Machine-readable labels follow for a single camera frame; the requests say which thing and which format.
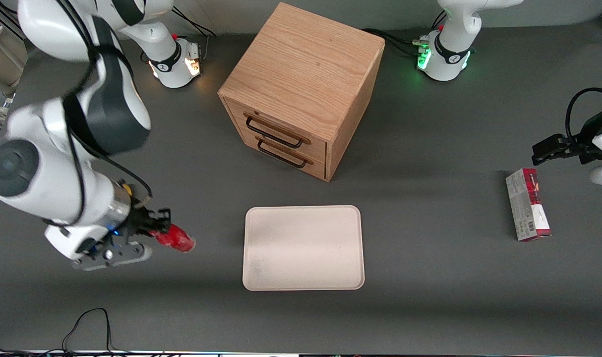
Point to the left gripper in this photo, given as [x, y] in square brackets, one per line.
[580, 144]

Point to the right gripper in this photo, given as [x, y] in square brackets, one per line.
[138, 219]

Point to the red coke bottle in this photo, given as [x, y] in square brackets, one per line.
[179, 239]

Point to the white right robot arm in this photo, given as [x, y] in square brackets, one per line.
[48, 168]

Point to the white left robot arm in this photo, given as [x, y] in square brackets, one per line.
[450, 44]

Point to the beige rectangular tray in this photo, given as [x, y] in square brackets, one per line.
[303, 248]

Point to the red and white carton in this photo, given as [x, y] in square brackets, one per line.
[526, 206]

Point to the wooden drawer cabinet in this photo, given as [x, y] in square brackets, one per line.
[303, 64]

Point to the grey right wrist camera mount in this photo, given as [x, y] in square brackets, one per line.
[115, 255]

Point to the aluminium frame rail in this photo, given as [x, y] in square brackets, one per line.
[3, 20]

